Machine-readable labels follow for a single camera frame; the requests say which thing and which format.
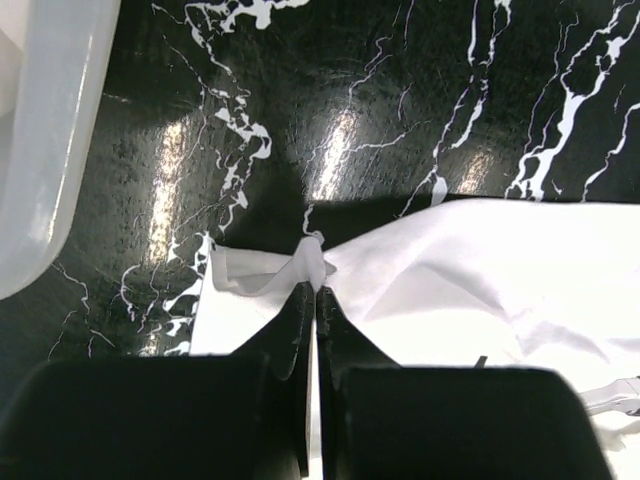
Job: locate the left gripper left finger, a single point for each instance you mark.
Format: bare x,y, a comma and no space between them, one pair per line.
243,415

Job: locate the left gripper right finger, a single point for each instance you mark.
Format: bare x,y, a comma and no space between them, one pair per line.
380,420

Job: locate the white plastic basket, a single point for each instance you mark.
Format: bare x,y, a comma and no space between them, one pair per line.
64,49

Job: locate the white t shirt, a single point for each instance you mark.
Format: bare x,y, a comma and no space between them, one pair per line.
516,283

